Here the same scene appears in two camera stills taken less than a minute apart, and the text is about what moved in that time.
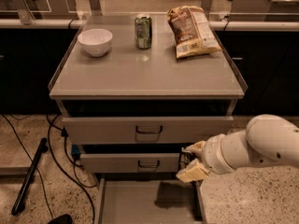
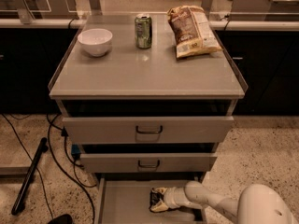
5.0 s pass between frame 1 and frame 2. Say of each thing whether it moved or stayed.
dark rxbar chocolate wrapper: moved
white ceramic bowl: stayed
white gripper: moved
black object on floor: stayed
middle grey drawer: stayed
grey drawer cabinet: stayed
